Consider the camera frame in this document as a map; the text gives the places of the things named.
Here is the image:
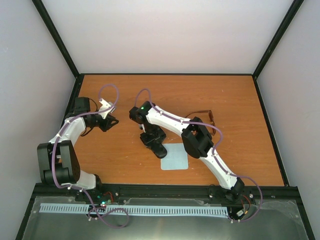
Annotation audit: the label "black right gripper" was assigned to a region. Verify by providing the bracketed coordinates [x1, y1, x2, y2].
[140, 123, 166, 149]

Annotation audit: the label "light blue cleaning cloth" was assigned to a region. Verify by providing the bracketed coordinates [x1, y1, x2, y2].
[160, 143, 189, 171]

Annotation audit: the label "brown sunglasses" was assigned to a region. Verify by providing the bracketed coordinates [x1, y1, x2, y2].
[185, 109, 216, 127]

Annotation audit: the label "black glasses case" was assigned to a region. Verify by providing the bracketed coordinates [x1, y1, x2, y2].
[148, 142, 168, 159]

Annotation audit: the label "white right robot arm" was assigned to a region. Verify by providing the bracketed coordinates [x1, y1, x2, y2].
[129, 101, 245, 202]

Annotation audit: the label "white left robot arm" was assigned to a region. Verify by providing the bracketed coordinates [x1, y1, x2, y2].
[37, 97, 119, 202]

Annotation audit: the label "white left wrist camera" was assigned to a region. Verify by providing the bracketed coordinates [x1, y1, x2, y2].
[98, 98, 116, 119]

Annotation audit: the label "black aluminium frame rail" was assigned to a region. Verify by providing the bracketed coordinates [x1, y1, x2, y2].
[32, 182, 300, 203]

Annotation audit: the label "light blue cable duct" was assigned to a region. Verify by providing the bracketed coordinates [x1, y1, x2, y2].
[38, 203, 228, 218]

